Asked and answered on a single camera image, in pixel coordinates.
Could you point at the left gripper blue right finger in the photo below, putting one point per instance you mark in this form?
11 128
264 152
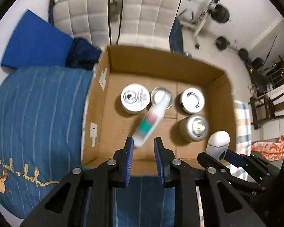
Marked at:
159 152

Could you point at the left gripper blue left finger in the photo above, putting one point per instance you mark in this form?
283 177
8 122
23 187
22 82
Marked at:
129 148

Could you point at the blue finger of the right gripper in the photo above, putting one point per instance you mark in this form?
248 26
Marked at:
234 159

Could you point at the white tube with green label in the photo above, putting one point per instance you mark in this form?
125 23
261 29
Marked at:
150 122

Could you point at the plaid checkered blanket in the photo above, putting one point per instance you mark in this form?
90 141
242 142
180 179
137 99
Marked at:
243 137

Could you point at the orange floral cloth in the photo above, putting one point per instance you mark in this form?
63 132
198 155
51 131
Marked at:
271 151

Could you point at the silver jar with gold emblem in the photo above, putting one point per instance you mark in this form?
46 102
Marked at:
193 128

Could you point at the white round jar printed lid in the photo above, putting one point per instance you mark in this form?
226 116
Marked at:
135 98

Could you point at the open silver tin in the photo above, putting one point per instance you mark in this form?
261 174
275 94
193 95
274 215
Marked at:
157 95

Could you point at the brown cardboard box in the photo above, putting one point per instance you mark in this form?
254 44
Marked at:
107 124

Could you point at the dark wooden chair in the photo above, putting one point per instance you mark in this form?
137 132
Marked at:
270 109

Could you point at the blue striped blanket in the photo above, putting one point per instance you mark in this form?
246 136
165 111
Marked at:
41 117

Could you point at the dark blue cloth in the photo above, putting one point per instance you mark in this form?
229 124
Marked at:
82 55

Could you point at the black dumbbell on floor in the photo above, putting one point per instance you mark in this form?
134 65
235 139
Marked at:
222 44

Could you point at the right white quilted chair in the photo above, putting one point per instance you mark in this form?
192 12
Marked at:
147 23

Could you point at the white quilted chair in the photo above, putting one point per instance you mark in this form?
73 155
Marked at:
88 19
147 23

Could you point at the left white quilted chair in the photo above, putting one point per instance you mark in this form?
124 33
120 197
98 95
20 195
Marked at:
88 19

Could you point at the blue foam mat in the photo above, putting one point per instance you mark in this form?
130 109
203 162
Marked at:
35 42

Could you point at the white weight bench rack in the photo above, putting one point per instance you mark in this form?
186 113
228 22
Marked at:
213 10

